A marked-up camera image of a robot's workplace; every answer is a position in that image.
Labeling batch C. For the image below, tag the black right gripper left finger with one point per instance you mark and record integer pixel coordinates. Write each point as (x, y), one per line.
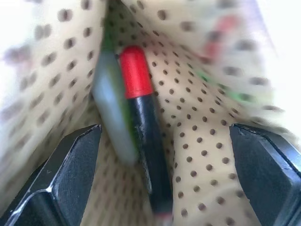
(70, 174)

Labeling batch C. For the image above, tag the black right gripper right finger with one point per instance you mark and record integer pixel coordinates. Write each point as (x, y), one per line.
(263, 179)

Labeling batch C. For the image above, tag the grey plaid pouch, dotted lining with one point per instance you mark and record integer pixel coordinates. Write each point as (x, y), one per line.
(204, 150)

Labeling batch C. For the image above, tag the green marker with grey barrel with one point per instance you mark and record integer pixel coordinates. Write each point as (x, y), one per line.
(115, 108)

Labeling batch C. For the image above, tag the black marker with red cap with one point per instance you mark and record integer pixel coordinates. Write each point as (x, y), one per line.
(143, 117)

